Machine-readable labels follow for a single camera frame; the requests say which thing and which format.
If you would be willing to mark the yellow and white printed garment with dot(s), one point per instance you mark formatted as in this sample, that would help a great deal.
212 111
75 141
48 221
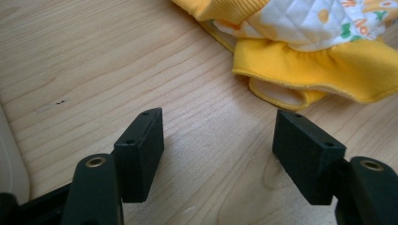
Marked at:
313 59

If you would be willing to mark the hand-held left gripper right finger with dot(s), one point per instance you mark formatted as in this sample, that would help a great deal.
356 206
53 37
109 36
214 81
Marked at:
308 156

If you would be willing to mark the white container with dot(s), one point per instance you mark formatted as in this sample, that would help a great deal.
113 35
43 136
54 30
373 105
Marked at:
9 168

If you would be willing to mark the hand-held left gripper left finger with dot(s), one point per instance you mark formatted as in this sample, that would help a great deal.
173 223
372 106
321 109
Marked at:
140 156

